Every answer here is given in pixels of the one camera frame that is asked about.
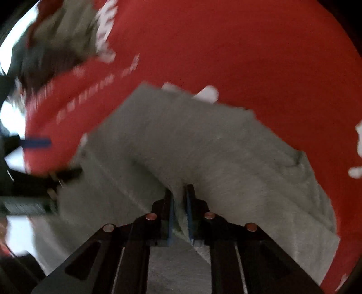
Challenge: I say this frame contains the red printed blanket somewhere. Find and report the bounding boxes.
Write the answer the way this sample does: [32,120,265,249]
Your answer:
[23,0,362,294]

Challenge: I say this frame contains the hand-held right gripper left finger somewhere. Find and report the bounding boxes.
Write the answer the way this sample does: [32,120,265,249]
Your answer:
[31,189,175,294]

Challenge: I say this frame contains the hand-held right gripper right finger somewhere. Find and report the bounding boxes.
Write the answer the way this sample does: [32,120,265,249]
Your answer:
[184,184,324,294]

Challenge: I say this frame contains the grey towel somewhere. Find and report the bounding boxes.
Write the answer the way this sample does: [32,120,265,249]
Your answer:
[34,82,340,294]

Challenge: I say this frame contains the dark grey cloth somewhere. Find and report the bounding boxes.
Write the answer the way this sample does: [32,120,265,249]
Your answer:
[11,0,100,89]

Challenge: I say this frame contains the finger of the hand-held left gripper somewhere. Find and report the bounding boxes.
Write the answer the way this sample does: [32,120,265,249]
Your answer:
[21,137,53,150]
[48,167,83,185]

